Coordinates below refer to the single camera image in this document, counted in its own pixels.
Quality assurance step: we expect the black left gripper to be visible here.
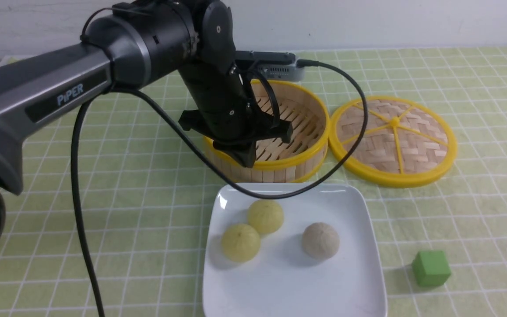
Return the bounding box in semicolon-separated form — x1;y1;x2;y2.
178;62;293;168

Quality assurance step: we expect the yellow steamed bun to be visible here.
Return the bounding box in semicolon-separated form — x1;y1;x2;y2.
247;200;284;236
221;223;261;263

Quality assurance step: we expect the beige steamed bun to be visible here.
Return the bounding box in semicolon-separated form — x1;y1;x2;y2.
301;222;340;261

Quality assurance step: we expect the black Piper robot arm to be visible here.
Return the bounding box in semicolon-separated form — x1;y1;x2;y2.
0;0;293;236

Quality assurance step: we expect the bamboo steamer basket yellow rim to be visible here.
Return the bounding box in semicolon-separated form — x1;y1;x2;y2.
203;79;331;184

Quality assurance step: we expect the green checkered tablecloth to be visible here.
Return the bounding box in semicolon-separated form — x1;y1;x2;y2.
0;47;507;317

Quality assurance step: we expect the woven bamboo steamer lid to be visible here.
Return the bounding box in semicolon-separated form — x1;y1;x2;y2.
344;96;458;188

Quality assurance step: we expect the green wooden cube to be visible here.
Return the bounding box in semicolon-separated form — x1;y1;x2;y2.
411;250;452;288

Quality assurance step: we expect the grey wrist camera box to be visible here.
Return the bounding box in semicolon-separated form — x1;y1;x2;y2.
235;51;305;82

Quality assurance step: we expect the black camera cable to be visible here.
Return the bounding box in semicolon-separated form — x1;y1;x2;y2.
70;59;369;317

